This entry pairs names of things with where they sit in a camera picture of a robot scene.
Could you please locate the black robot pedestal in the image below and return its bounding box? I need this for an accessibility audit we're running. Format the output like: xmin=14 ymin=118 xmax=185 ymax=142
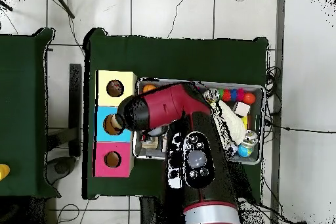
xmin=140 ymin=196 xmax=169 ymax=224

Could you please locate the dark green tablecloth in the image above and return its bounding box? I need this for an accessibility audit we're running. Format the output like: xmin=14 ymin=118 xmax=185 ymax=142
xmin=0 ymin=28 xmax=61 ymax=198
xmin=82 ymin=28 xmax=269 ymax=205

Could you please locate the black cable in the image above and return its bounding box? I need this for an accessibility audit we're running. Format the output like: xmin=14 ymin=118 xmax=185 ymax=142
xmin=263 ymin=118 xmax=336 ymax=134

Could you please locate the blue globe ball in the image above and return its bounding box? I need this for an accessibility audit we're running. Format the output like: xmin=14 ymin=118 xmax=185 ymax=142
xmin=237 ymin=143 xmax=253 ymax=158

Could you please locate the wooden box with three holes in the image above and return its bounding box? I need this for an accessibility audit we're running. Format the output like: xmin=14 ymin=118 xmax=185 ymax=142
xmin=92 ymin=70 xmax=138 ymax=178

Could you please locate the orange red smooth ball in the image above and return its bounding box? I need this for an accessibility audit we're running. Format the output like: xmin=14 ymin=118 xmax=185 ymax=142
xmin=242 ymin=91 xmax=256 ymax=105

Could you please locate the large wooden cube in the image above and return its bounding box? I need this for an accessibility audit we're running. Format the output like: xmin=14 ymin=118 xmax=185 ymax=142
xmin=232 ymin=101 xmax=251 ymax=118

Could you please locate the cream waffle cloth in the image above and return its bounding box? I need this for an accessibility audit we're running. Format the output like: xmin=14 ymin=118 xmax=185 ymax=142
xmin=212 ymin=99 xmax=247 ymax=146

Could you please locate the orange basketball toy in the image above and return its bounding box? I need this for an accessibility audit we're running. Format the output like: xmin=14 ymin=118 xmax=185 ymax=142
xmin=142 ymin=83 xmax=158 ymax=94

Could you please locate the silver metal can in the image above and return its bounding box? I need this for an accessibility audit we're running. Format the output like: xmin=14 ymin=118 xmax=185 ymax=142
xmin=241 ymin=129 xmax=259 ymax=148
xmin=203 ymin=88 xmax=221 ymax=103

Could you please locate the black stand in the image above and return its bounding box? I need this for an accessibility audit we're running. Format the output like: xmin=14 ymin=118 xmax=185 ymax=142
xmin=45 ymin=63 xmax=83 ymax=185

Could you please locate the yellow object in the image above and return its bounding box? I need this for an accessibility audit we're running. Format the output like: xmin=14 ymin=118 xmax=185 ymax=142
xmin=0 ymin=164 xmax=11 ymax=181

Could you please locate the metal mesh bin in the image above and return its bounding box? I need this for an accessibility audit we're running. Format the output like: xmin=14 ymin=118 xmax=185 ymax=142
xmin=132 ymin=77 xmax=264 ymax=166

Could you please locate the black tripod leg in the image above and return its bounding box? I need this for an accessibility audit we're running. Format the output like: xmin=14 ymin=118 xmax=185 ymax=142
xmin=49 ymin=0 xmax=76 ymax=20

